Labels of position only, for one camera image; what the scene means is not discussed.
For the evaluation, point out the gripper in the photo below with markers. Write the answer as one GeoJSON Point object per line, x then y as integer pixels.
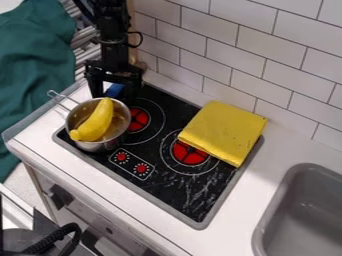
{"type": "Point", "coordinates": [115, 74]}

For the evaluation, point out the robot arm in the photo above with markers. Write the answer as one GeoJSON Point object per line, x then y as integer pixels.
{"type": "Point", "coordinates": [113, 30]}

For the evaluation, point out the yellow toy banana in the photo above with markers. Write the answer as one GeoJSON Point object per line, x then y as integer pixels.
{"type": "Point", "coordinates": [95, 122]}

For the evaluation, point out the silver pot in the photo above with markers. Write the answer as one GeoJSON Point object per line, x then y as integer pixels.
{"type": "Point", "coordinates": [107, 140]}

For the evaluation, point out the green cloth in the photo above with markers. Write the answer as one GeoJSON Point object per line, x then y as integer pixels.
{"type": "Point", "coordinates": [31, 66]}

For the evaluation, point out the toy stove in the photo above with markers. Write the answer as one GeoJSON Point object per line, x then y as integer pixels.
{"type": "Point", "coordinates": [178, 186]}

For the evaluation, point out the yellow cloth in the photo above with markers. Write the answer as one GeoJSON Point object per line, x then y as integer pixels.
{"type": "Point", "coordinates": [225, 131]}

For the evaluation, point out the toy sink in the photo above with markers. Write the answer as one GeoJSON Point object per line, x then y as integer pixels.
{"type": "Point", "coordinates": [307, 213]}

